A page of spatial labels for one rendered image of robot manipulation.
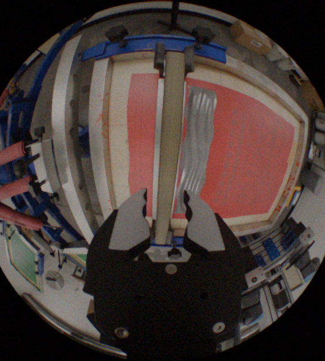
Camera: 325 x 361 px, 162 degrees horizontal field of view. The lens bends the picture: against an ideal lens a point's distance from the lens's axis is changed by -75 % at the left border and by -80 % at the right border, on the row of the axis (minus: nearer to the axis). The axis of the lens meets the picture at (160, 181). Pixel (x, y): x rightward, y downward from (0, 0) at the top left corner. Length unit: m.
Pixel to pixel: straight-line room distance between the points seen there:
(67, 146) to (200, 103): 0.31
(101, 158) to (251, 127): 0.41
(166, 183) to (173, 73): 0.18
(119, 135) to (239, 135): 0.31
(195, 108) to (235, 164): 0.19
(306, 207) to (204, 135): 3.72
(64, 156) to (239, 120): 0.44
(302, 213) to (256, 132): 3.62
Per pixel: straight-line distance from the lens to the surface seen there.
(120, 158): 0.31
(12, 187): 0.53
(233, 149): 0.34
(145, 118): 0.28
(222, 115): 0.32
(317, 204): 3.76
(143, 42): 0.32
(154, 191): 0.28
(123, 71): 0.33
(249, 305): 0.88
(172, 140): 0.17
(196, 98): 0.29
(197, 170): 0.30
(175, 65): 0.20
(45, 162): 0.31
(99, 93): 0.29
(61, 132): 0.29
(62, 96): 0.30
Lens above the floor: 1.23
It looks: 64 degrees down
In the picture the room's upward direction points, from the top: 177 degrees counter-clockwise
